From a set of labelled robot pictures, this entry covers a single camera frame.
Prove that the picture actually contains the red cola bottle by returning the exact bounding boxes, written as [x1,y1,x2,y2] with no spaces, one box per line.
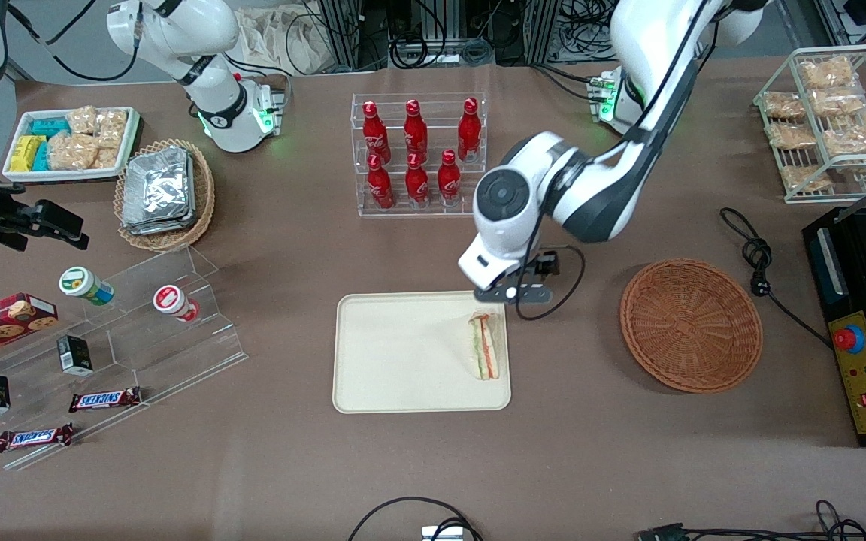
[404,153,430,207]
[362,101,391,162]
[367,154,396,210]
[457,98,482,162]
[403,99,428,159]
[438,149,462,206]

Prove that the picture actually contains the beige cloth bag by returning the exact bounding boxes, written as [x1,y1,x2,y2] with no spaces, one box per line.
[236,6,332,76]

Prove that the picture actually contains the black looped table cable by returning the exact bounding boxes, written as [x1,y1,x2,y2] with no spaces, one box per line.
[348,496,483,541]

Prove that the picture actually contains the black table appliance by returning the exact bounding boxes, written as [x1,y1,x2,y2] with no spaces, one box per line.
[801,207,866,449]

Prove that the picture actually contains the red tartan cookie box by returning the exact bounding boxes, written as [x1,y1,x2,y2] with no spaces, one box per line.
[0,293,58,367]

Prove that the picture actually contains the aluminium frame post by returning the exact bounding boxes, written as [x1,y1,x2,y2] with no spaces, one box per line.
[527,0,562,65]
[319,0,362,70]

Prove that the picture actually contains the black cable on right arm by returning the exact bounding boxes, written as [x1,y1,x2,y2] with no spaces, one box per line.
[8,0,141,82]

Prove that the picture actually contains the white rectangular snack bin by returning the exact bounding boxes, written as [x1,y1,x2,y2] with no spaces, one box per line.
[3,107,141,183]

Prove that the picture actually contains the clear bagged pastry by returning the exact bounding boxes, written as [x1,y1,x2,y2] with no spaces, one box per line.
[762,92,806,121]
[809,86,866,117]
[768,122,817,150]
[798,56,855,89]
[781,165,832,192]
[822,113,866,159]

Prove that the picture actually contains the green sunflower lid cup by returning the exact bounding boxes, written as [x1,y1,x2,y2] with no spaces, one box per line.
[59,267,114,307]

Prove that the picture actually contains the yellow snack pack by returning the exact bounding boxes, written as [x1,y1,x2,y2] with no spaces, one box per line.
[10,135,44,172]

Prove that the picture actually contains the cream plastic serving tray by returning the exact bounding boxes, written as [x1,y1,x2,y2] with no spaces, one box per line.
[333,291,513,414]

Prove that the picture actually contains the red lid yogurt cup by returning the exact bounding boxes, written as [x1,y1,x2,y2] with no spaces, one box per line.
[153,284,201,324]

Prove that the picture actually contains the brown round wicker basket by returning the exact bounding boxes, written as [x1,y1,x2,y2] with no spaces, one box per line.
[619,259,763,394]

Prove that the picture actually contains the black cable bundle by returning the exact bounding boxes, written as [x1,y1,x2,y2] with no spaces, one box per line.
[388,0,498,70]

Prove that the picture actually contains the silver foil packet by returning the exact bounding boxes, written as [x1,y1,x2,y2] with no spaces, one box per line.
[123,147,193,226]
[121,203,197,236]

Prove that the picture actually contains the light tan wicker basket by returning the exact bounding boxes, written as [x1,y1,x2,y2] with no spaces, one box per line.
[115,139,216,252]

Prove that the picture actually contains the Snickers chocolate bar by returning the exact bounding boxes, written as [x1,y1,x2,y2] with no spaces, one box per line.
[0,424,74,453]
[68,387,142,413]

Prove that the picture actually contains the black power cable with plug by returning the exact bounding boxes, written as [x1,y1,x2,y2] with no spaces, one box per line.
[719,208,834,350]

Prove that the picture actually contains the clear acrylic bottle rack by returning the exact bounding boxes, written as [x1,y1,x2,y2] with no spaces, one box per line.
[352,92,486,219]

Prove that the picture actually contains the triangle sandwich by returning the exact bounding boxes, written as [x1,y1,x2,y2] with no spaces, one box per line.
[467,310,503,382]

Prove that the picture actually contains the black cable with connector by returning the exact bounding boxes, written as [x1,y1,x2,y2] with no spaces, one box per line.
[636,500,866,541]

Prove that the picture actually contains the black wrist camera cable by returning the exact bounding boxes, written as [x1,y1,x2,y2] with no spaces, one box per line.
[516,244,586,322]

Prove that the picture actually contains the clear acrylic stepped shelf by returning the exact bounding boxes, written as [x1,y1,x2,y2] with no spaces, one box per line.
[0,246,248,471]

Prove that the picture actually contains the red emergency stop button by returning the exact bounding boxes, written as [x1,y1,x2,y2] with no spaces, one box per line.
[833,325,866,354]

